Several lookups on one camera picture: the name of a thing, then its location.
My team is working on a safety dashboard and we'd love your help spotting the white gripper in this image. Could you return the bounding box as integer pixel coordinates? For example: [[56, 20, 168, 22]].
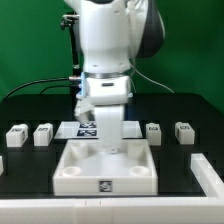
[[73, 96, 126, 155]]

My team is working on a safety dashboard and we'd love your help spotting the white square tabletop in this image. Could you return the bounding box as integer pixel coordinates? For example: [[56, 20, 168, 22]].
[[52, 139, 158, 196]]

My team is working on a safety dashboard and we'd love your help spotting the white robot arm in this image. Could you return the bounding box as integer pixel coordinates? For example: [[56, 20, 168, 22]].
[[64, 0, 165, 153]]

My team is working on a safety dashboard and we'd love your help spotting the white part at left edge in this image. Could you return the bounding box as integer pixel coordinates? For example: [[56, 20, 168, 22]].
[[0, 156, 4, 176]]

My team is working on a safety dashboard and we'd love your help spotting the white obstacle fence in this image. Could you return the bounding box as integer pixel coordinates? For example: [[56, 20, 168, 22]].
[[0, 154, 224, 224]]

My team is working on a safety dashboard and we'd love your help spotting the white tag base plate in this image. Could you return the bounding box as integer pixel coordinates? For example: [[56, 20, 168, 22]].
[[54, 121, 142, 139]]

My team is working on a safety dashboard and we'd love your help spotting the black cable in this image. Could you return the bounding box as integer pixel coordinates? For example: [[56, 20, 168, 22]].
[[0, 77, 83, 101]]

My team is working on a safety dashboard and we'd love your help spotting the black camera on stand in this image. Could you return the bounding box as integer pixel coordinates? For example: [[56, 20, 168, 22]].
[[60, 13, 81, 95]]

